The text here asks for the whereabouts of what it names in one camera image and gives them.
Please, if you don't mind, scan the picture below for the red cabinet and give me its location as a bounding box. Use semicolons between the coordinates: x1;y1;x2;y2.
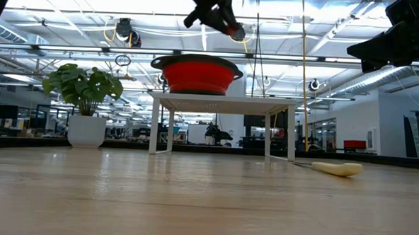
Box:
343;139;367;151

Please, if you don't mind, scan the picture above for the green plant in white pot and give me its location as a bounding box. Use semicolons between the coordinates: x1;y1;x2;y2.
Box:
39;62;125;151

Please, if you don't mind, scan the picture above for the thin black hanging cable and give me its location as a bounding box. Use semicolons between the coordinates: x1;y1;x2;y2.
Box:
249;0;271;99

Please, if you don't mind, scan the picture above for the black monitor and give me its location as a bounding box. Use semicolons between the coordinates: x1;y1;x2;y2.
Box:
0;104;18;120

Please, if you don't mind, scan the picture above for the hanging black cable coil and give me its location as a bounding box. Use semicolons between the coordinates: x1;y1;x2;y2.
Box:
113;54;132;68

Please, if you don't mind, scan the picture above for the white perforated metal shelf riser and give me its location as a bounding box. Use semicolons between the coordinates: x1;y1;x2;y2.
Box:
146;91;299;162

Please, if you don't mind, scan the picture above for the pale yellow plush banana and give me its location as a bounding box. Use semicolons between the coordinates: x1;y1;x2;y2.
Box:
292;159;365;179

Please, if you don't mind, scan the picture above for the red collapsible colander grey rim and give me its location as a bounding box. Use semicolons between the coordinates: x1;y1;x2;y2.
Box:
149;52;246;98

